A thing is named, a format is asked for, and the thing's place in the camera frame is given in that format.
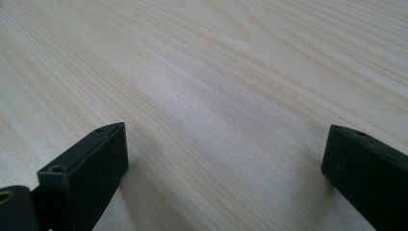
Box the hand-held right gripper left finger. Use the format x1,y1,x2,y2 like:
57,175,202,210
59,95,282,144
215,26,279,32
37,121,130,231

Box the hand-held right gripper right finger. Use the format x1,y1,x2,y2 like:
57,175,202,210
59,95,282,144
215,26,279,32
320,124,408,231

